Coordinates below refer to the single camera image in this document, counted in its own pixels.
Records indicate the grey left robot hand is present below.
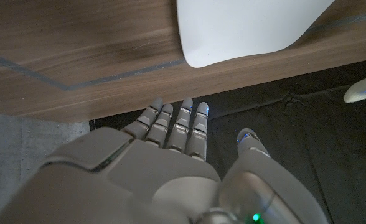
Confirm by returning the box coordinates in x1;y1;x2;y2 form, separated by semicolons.
344;74;366;110

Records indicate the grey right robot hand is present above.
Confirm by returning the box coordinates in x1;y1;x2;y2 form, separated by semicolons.
0;96;330;224

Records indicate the white paper plate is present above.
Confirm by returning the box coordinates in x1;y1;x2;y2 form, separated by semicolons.
176;0;336;68

